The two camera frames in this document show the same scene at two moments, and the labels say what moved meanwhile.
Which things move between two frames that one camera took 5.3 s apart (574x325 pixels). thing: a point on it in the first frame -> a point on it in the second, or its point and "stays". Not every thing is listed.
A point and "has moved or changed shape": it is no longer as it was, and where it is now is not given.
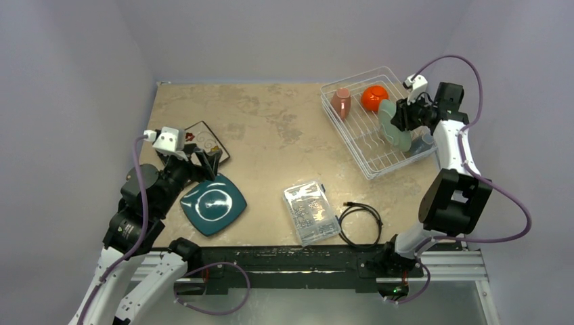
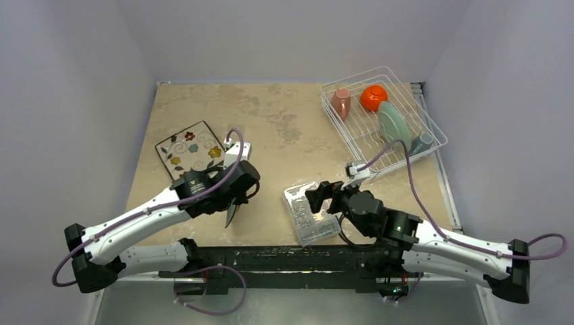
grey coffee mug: x=422 y=143 stays
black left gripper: x=210 y=160 -> x=242 y=198
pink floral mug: x=341 y=102 stays
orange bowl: x=371 y=97 stays
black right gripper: x=403 y=116 -> x=332 y=197
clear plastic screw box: x=311 y=214 stays
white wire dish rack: x=357 y=109 stays
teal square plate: x=213 y=206 has moved or changed shape
